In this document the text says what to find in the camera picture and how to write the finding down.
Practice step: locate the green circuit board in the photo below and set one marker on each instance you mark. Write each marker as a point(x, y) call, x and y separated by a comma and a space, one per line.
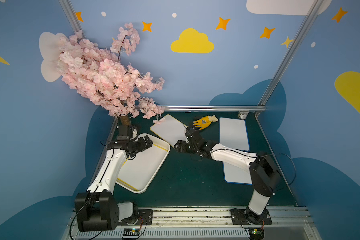
point(256, 234)
point(130, 234)

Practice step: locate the white plastic storage box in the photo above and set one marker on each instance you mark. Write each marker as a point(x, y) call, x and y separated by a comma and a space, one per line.
point(150, 168)

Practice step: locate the yellow black work glove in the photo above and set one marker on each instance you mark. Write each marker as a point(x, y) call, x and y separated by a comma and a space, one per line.
point(204, 122)

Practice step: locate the left aluminium frame post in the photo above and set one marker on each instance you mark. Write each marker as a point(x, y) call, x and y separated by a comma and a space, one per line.
point(70, 13)

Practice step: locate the horizontal aluminium back bar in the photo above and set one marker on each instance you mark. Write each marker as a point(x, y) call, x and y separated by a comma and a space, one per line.
point(169, 108)

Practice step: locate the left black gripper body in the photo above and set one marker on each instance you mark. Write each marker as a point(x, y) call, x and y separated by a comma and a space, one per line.
point(125, 131)

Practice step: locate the right green circuit board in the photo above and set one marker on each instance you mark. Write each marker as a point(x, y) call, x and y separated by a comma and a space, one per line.
point(256, 234)

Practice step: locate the right aluminium frame post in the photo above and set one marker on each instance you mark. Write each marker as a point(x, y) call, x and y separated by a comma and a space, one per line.
point(292, 50)

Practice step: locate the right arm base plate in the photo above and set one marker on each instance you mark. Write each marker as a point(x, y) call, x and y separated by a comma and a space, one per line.
point(243, 216)

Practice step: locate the aluminium frame post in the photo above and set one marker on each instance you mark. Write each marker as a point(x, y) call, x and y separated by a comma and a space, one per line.
point(292, 50)
point(70, 13)

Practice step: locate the aluminium front rail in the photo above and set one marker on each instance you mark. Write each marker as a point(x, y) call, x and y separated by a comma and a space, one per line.
point(208, 223)

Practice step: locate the pink cherry blossom tree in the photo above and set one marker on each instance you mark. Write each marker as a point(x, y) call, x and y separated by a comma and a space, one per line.
point(98, 75)

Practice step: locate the yellow-edged whiteboard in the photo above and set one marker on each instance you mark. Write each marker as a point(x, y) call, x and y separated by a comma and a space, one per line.
point(144, 168)
point(170, 130)

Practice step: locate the blue-edged whiteboard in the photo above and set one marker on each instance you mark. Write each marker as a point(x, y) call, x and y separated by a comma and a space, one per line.
point(233, 134)
point(237, 170)

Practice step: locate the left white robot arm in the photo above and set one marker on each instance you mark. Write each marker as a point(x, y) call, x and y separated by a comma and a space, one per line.
point(97, 209)

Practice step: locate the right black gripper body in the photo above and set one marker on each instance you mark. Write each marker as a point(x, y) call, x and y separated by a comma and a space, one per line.
point(192, 134)

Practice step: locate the left green circuit board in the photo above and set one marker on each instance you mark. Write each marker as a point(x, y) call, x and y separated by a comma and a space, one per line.
point(130, 234)

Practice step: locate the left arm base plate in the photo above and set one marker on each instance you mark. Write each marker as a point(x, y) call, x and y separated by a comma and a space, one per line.
point(141, 217)

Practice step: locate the yellow-edged whiteboard back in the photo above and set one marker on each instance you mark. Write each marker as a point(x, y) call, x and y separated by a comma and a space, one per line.
point(170, 130)

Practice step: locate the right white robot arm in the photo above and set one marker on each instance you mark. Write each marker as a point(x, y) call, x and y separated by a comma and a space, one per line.
point(265, 174)

